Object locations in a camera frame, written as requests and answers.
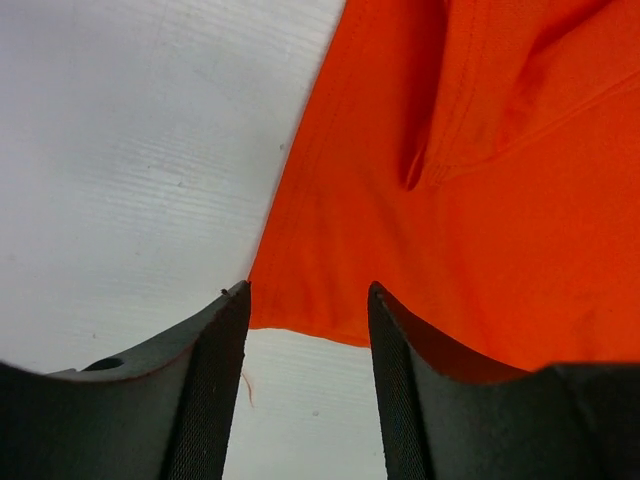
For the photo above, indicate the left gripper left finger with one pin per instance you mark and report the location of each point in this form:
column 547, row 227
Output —
column 162, row 409

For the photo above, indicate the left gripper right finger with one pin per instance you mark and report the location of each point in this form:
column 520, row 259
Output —
column 449, row 412

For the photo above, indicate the orange t-shirt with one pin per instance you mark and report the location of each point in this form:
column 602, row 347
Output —
column 480, row 159

